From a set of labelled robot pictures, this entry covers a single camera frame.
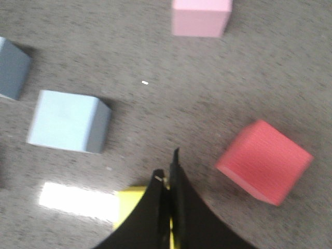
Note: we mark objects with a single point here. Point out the large red foam block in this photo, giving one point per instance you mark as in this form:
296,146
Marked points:
264,162

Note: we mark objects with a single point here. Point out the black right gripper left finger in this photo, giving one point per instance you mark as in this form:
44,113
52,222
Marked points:
148,225

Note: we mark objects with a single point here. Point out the light blue foam block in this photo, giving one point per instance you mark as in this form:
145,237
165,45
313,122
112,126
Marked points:
15,66

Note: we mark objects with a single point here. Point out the yellow foam block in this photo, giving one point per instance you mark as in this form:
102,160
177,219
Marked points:
127,201

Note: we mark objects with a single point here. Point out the pink foam block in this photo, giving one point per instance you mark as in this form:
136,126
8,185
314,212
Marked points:
200,18

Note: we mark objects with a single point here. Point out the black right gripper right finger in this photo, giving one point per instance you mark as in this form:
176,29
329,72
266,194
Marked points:
194,223

